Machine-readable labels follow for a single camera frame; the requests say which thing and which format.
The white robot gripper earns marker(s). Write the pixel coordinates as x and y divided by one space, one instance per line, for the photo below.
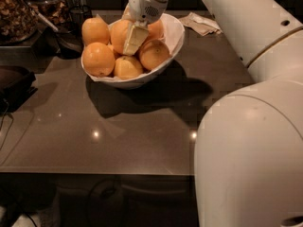
143 8

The orange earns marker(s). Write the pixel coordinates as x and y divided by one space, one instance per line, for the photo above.
153 53
128 67
118 33
98 60
156 31
95 30

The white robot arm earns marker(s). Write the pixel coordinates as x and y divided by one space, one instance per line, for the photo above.
248 159

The white ceramic bowl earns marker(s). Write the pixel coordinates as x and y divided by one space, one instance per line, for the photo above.
174 35

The black mesh cup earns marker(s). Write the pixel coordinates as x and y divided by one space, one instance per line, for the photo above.
79 14

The dark glass cup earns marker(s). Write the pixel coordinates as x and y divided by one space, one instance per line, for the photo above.
68 40

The crumpled beige napkin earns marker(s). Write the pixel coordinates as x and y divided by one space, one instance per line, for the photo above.
200 24

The glass jar of nuts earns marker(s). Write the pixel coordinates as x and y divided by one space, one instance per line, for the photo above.
17 21

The grey raised tray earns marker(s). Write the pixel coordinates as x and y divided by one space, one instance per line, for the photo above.
35 53

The black device at left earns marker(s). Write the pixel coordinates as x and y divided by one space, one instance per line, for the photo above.
15 87

